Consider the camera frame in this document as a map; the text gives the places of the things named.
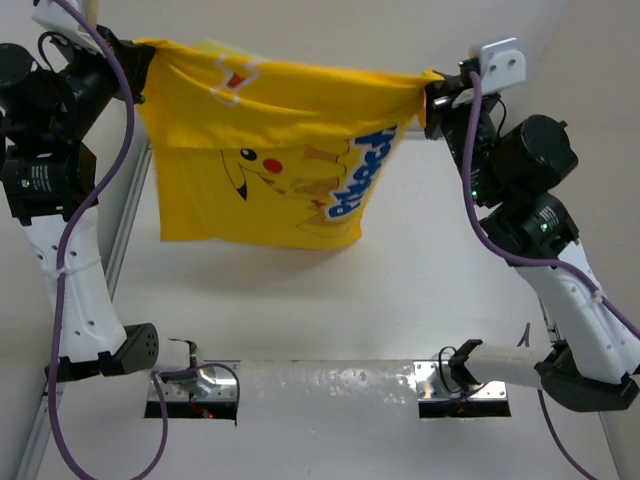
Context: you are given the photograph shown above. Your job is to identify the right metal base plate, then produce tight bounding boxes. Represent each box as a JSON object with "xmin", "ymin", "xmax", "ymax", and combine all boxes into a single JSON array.
[{"xmin": 413, "ymin": 358, "xmax": 508, "ymax": 403}]

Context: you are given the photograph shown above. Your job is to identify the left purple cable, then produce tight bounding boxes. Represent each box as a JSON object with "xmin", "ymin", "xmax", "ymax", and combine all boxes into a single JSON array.
[{"xmin": 48, "ymin": 0, "xmax": 241, "ymax": 480}]

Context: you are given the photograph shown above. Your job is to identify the purple cable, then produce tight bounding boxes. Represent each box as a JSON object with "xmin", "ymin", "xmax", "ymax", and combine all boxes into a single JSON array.
[
  {"xmin": 459, "ymin": 69, "xmax": 640, "ymax": 480},
  {"xmin": 48, "ymin": 0, "xmax": 241, "ymax": 480}
]

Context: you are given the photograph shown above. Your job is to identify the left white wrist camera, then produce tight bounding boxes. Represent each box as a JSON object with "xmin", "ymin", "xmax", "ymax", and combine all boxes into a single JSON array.
[{"xmin": 469, "ymin": 37, "xmax": 527, "ymax": 95}]

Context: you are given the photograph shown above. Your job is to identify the aluminium table frame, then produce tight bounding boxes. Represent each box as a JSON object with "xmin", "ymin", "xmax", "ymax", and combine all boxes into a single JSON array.
[{"xmin": 14, "ymin": 130, "xmax": 640, "ymax": 480}]

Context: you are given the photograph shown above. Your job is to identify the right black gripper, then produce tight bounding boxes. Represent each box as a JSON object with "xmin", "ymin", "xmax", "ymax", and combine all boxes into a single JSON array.
[{"xmin": 419, "ymin": 66, "xmax": 492, "ymax": 203}]

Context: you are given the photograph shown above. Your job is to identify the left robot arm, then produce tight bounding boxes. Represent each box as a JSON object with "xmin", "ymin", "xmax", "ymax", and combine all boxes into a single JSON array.
[{"xmin": 1, "ymin": 32, "xmax": 195, "ymax": 382}]

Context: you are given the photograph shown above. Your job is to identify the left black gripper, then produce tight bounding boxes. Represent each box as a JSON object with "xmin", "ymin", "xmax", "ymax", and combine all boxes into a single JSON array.
[{"xmin": 51, "ymin": 23, "xmax": 151, "ymax": 134}]

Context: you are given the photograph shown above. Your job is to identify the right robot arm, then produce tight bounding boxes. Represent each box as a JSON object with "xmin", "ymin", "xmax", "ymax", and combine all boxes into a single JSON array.
[{"xmin": 425, "ymin": 74, "xmax": 639, "ymax": 412}]

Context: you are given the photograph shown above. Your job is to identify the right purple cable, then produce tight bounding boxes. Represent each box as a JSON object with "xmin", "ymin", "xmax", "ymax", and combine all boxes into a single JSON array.
[{"xmin": 459, "ymin": 69, "xmax": 640, "ymax": 480}]

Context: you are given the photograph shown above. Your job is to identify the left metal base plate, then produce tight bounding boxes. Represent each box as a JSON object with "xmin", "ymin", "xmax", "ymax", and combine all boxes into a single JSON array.
[{"xmin": 151, "ymin": 358, "xmax": 239, "ymax": 402}]

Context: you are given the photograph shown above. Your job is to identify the metal base plate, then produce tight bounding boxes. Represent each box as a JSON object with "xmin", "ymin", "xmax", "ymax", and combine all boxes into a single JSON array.
[
  {"xmin": 151, "ymin": 358, "xmax": 239, "ymax": 402},
  {"xmin": 413, "ymin": 358, "xmax": 508, "ymax": 403}
]

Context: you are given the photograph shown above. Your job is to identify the yellow pillowcase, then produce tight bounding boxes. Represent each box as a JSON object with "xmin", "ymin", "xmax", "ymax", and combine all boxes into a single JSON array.
[{"xmin": 140, "ymin": 39, "xmax": 439, "ymax": 250}]

